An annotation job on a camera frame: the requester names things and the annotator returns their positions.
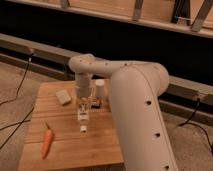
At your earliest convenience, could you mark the beige sponge block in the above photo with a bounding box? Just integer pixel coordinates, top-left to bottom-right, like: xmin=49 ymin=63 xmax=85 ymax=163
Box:
xmin=56 ymin=90 xmax=71 ymax=105

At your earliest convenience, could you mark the orange carrot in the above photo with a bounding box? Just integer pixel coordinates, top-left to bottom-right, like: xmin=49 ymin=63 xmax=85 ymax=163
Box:
xmin=41 ymin=125 xmax=54 ymax=159

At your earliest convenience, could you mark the small dark snack packet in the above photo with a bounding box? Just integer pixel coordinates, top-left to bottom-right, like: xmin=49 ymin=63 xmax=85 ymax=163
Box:
xmin=91 ymin=99 xmax=101 ymax=109

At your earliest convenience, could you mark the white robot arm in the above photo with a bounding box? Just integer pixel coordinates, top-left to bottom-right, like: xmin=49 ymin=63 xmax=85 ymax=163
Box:
xmin=69 ymin=54 xmax=178 ymax=171

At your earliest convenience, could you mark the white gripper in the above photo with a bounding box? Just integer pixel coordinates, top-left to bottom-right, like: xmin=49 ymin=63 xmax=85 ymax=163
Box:
xmin=75 ymin=74 xmax=92 ymax=111

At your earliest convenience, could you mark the black cable on floor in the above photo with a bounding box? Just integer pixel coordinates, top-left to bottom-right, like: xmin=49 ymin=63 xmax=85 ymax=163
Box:
xmin=0 ymin=49 xmax=36 ymax=150

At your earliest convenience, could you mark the black cable at right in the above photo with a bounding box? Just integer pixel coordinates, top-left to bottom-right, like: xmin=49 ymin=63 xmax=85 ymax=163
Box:
xmin=177 ymin=96 xmax=213 ymax=156

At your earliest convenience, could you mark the clear plastic bottle white label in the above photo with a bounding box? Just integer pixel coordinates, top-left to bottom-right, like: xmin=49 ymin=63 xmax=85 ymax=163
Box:
xmin=77 ymin=99 xmax=89 ymax=133

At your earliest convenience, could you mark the white paper cup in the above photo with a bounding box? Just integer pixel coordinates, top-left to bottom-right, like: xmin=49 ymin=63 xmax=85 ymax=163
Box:
xmin=95 ymin=79 xmax=105 ymax=99

